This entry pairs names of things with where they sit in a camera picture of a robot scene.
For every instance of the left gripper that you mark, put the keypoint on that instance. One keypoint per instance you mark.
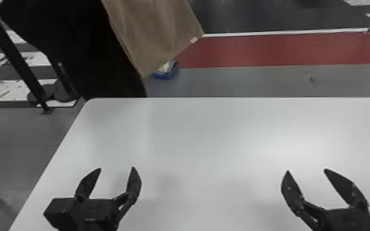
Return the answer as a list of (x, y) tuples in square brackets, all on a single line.
[(96, 214)]

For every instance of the beige towel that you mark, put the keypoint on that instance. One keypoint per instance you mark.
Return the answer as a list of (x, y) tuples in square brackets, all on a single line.
[(152, 29)]

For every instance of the person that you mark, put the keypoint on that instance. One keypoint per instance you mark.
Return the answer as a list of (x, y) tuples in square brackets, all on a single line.
[(81, 45)]

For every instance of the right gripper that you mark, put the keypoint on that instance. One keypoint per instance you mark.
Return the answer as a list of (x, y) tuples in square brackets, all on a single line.
[(346, 221)]

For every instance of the black post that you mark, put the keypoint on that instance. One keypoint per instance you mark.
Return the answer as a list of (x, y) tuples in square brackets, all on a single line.
[(63, 84), (14, 54)]

